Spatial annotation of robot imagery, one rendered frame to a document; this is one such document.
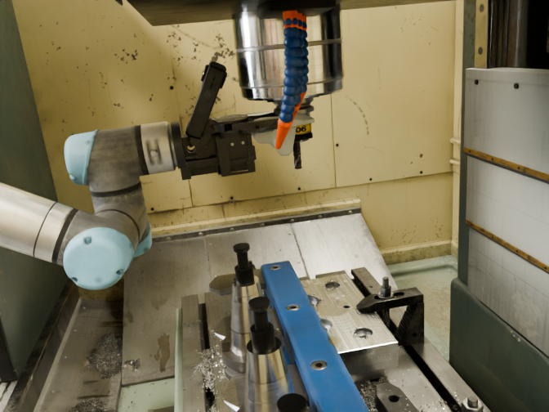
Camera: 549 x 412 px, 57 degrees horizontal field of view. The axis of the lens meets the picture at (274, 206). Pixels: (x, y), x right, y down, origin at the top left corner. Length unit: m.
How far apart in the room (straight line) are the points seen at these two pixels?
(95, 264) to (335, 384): 0.33
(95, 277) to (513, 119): 0.77
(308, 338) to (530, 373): 0.76
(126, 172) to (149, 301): 0.99
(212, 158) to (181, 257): 1.08
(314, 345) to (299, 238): 1.38
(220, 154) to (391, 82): 1.25
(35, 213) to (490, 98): 0.84
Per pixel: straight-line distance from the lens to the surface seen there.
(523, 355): 1.21
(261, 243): 1.84
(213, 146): 0.77
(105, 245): 0.64
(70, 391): 1.55
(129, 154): 0.75
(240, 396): 0.46
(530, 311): 1.12
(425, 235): 2.14
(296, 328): 0.52
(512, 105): 1.04
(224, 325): 0.56
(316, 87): 0.72
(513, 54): 1.12
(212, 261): 1.79
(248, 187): 1.86
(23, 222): 0.68
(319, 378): 0.46
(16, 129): 1.62
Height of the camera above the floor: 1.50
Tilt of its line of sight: 18 degrees down
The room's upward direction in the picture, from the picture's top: 5 degrees counter-clockwise
